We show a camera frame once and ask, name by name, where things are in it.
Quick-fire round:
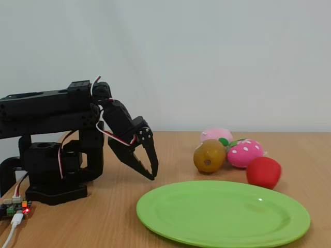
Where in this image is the brown toy kiwi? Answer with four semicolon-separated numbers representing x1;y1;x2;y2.
193;139;227;174

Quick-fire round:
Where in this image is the green oval plate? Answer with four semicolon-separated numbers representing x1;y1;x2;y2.
136;180;311;248

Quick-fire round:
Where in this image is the light pink plush peach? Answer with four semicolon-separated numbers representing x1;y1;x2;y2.
200;127;233;143

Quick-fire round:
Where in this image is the pink plush strawberry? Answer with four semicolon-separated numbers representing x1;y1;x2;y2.
218;137;269;168

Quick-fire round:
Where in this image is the red toy apple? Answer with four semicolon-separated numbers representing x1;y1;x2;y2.
246;157;282;190

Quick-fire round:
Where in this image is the black table clamp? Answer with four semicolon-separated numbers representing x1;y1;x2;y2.
0;135;32;197

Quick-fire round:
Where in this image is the motor controller circuit board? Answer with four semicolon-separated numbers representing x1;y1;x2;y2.
0;200;34;221

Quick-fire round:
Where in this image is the white red servo cable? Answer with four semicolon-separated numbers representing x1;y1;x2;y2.
89;75;102;97
14;172;29;201
96;110;137;146
58;130;79;179

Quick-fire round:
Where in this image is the white USB cable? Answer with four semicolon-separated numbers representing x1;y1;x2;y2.
0;213;25;248

